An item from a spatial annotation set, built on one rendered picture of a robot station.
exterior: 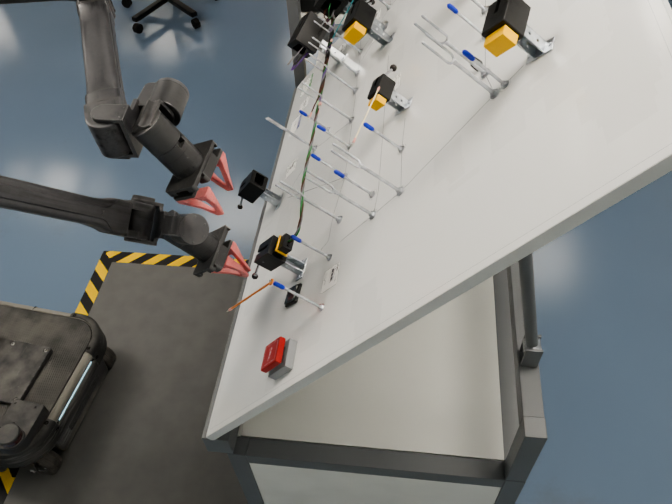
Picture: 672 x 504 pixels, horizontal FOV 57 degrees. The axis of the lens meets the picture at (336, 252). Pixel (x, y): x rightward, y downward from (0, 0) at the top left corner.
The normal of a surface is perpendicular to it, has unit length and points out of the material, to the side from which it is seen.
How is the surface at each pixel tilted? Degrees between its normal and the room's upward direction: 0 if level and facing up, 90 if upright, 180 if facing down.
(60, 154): 0
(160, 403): 0
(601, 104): 51
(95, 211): 69
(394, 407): 0
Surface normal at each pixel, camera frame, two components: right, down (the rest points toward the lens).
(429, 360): -0.04, -0.65
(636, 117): -0.80, -0.45
